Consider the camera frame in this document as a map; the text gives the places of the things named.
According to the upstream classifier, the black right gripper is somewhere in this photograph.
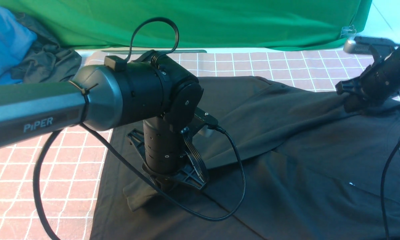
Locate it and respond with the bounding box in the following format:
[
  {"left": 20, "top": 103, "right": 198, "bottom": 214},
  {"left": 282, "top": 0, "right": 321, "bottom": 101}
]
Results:
[{"left": 336, "top": 47, "right": 400, "bottom": 113}]

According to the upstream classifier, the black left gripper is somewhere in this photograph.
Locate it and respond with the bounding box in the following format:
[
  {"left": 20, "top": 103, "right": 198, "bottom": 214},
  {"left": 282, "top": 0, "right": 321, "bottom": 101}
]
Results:
[{"left": 127, "top": 117, "right": 209, "bottom": 190}]

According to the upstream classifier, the gray long-sleeve top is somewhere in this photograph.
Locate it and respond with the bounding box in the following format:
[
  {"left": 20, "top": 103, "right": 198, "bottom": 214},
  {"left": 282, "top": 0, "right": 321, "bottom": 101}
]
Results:
[{"left": 90, "top": 76, "right": 400, "bottom": 240}]

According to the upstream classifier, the gray left robot arm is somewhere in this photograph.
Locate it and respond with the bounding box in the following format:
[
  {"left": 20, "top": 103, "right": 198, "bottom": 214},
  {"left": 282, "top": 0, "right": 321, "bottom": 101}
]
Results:
[{"left": 0, "top": 50, "right": 210, "bottom": 190}]

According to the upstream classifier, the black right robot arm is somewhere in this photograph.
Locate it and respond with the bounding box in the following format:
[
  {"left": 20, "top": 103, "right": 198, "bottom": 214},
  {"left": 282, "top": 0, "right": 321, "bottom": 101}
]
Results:
[{"left": 335, "top": 36, "right": 400, "bottom": 113}]

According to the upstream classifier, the metal binder clip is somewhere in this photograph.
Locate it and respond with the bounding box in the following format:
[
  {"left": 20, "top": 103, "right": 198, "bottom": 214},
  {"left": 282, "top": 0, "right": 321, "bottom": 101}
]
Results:
[{"left": 339, "top": 25, "right": 357, "bottom": 38}]

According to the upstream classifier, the pink grid-pattern table cloth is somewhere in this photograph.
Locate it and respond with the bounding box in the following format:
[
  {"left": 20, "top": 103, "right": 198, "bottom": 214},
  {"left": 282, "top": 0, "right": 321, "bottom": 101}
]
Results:
[{"left": 0, "top": 50, "right": 400, "bottom": 240}]

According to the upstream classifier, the green backdrop cloth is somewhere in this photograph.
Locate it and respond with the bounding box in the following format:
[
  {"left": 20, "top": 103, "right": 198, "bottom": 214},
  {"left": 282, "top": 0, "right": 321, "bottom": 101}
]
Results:
[{"left": 0, "top": 0, "right": 372, "bottom": 51}]

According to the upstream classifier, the dark crumpled garment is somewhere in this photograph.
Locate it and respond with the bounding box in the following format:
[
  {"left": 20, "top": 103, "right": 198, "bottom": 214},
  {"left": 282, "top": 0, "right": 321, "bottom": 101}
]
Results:
[{"left": 10, "top": 12, "right": 82, "bottom": 83}]

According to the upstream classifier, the blue crumpled garment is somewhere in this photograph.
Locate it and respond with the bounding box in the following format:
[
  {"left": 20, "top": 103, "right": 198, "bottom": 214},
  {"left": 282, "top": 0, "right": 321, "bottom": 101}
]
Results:
[{"left": 0, "top": 6, "right": 37, "bottom": 85}]

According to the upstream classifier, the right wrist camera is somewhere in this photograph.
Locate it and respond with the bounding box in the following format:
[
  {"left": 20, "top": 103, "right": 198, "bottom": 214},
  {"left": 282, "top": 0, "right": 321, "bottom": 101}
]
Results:
[{"left": 343, "top": 36, "right": 400, "bottom": 56}]

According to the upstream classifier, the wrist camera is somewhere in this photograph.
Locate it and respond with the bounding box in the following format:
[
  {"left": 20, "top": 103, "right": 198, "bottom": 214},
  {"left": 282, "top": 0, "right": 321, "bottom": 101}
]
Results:
[
  {"left": 343, "top": 36, "right": 400, "bottom": 56},
  {"left": 190, "top": 107, "right": 219, "bottom": 138}
]

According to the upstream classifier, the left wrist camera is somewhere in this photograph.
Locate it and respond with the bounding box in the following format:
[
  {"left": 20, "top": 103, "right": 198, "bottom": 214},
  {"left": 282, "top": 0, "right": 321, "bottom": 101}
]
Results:
[{"left": 190, "top": 107, "right": 219, "bottom": 138}]

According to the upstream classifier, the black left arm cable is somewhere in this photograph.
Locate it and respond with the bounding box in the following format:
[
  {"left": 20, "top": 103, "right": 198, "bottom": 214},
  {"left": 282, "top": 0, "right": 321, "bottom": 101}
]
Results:
[{"left": 33, "top": 17, "right": 246, "bottom": 240}]

